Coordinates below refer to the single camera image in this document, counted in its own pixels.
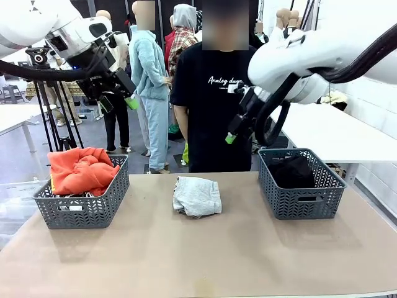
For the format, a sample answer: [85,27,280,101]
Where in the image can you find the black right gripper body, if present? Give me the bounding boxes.
[237,87,264,139]

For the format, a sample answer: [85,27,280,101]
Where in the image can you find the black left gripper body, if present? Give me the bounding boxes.
[76,68,121,102]

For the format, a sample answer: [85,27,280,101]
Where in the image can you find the black garment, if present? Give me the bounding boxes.
[267,155,316,189]

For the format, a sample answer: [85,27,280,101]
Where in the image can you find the orange shirt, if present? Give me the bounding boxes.
[47,147,121,197]

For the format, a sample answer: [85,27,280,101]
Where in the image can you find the person's right forearm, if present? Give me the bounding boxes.
[173,104,190,146]

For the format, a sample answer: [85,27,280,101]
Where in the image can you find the person in black t-shirt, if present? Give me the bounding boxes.
[169,0,259,174]

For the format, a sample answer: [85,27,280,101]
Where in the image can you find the mannequin in cream jacket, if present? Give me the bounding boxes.
[94,9,131,155]

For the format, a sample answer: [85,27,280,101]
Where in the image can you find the person in khaki trousers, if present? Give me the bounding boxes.
[43,57,84,127]

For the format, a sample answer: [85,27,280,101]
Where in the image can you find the mannequin in light-blue fleece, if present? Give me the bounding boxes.
[128,0,172,174]

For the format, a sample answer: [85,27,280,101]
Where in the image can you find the table with patterned cloth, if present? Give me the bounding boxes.
[25,80,84,97]

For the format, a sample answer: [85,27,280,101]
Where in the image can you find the mannequin in red top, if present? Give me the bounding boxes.
[163,14,176,71]

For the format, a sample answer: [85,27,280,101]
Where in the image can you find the white table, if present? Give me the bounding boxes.
[269,102,397,187]
[0,104,59,155]

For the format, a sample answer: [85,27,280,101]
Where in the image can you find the grey shorts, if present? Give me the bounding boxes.
[172,176,223,219]

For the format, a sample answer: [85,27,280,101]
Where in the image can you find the grey stool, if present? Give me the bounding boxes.
[2,85,26,105]

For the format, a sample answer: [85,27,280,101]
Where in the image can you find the beige cloth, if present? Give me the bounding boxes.
[320,92,349,112]

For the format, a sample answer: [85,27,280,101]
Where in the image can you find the mannequin in hooded plaid shirt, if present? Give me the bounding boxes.
[167,3,204,78]

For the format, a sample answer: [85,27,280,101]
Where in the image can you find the mannequin in white shirt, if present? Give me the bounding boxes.
[268,7,291,44]

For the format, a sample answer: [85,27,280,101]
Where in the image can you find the mannequin in black shirt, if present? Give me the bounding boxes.
[287,9,306,32]

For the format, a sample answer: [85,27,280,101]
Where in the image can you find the mannequin with patterned headscarf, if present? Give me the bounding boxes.
[195,10,204,41]

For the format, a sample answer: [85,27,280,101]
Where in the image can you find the grey plastic lattice basket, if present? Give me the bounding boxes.
[257,148,347,220]
[33,154,130,230]

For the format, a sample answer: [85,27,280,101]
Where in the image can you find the leaning black poles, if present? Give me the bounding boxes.
[301,0,321,29]

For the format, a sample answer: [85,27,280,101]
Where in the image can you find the clear plastic storage bin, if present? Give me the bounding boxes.
[0,179,49,249]

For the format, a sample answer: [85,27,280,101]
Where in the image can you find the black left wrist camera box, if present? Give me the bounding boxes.
[112,67,138,97]

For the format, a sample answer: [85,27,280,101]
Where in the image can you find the white right wrist clamp mount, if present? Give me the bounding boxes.
[227,83,246,96]

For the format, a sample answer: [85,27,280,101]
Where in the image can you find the black left arm cable sleeve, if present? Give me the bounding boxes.
[0,46,109,82]

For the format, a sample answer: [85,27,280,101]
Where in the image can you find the black camera tripod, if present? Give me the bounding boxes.
[27,66,85,153]

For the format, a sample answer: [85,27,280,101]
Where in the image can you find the black camera head rig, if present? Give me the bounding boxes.
[25,47,50,70]

